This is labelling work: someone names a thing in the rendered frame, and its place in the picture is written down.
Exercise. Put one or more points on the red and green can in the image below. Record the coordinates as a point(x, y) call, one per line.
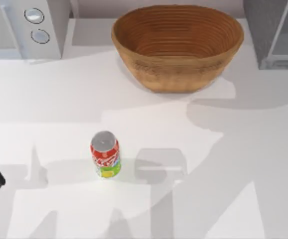
point(105, 159)

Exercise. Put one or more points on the microwave knob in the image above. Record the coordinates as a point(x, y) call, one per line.
point(40, 35)
point(34, 15)

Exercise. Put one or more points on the pale microwave oven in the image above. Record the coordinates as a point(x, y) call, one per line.
point(22, 27)

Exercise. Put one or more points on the brown wicker basket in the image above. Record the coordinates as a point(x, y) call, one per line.
point(177, 47)

